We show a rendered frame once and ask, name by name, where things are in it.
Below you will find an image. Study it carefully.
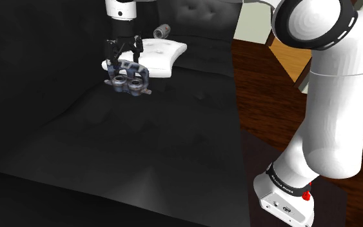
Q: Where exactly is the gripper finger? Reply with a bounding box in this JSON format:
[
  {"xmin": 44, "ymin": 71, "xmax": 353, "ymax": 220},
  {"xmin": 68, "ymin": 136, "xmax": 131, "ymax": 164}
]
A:
[
  {"xmin": 104, "ymin": 38, "xmax": 126, "ymax": 68},
  {"xmin": 129, "ymin": 35, "xmax": 144, "ymax": 63}
]

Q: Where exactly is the white cushion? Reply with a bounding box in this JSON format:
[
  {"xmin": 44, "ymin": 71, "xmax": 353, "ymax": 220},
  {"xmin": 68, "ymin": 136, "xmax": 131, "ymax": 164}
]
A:
[{"xmin": 101, "ymin": 38, "xmax": 188, "ymax": 79}]

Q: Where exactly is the grey cylinder with red band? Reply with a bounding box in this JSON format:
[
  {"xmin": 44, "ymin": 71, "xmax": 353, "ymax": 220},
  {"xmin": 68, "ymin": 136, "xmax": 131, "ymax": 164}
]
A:
[{"xmin": 153, "ymin": 23, "xmax": 172, "ymax": 39}]

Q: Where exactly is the black sofa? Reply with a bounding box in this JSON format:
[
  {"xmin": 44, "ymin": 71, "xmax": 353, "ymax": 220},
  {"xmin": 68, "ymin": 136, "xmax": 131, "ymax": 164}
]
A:
[{"xmin": 0, "ymin": 0, "xmax": 251, "ymax": 227}]

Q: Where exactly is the light wooden table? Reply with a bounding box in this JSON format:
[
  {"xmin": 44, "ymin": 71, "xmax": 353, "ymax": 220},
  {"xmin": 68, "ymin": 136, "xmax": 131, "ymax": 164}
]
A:
[{"xmin": 265, "ymin": 30, "xmax": 314, "ymax": 94}]

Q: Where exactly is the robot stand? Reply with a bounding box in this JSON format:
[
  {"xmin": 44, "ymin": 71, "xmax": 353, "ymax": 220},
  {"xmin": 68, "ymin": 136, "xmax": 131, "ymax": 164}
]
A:
[{"xmin": 240, "ymin": 128, "xmax": 349, "ymax": 227}]

